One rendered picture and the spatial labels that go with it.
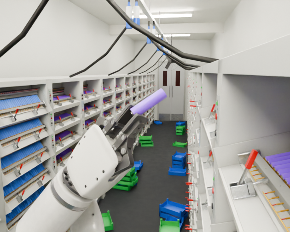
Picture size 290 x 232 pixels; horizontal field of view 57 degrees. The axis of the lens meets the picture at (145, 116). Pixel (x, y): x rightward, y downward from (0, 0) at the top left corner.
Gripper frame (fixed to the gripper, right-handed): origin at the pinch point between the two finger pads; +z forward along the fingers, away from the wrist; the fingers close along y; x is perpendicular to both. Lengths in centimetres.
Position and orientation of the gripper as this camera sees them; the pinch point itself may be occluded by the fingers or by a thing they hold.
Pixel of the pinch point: (131, 119)
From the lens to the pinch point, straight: 45.4
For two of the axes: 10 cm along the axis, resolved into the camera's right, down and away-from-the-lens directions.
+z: 6.3, -7.3, -2.6
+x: -6.0, -2.4, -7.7
